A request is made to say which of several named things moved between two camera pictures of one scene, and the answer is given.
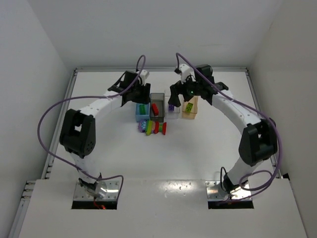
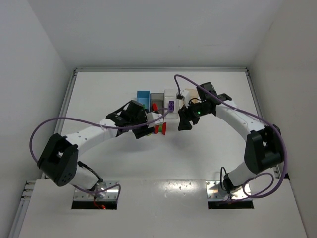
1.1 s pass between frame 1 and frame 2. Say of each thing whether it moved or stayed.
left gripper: moved
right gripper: moved
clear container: stayed
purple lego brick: stayed
